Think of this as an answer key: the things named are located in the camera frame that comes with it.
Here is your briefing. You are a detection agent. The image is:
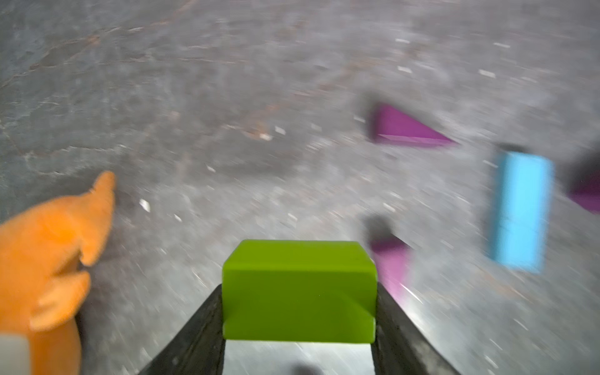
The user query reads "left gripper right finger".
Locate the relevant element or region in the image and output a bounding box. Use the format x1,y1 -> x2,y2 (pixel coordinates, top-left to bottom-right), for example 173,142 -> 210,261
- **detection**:
371,284 -> 459,375

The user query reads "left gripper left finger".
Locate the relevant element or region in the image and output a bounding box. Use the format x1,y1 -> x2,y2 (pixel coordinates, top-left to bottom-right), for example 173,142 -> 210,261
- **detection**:
139,285 -> 226,375

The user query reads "purple wedge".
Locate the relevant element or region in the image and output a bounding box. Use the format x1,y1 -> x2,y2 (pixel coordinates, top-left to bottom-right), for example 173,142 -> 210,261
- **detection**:
371,103 -> 457,148
567,171 -> 599,214
370,236 -> 410,306

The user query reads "green block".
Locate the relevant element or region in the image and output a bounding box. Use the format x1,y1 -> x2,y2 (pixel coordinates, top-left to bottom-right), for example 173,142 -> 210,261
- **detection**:
221,240 -> 378,344

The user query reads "orange plush fish toy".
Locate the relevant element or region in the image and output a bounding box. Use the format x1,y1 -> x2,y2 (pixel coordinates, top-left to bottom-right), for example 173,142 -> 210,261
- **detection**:
1,171 -> 117,374

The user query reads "light blue long block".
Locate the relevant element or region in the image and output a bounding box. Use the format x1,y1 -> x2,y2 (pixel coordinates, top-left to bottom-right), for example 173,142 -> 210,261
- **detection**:
489,151 -> 554,273

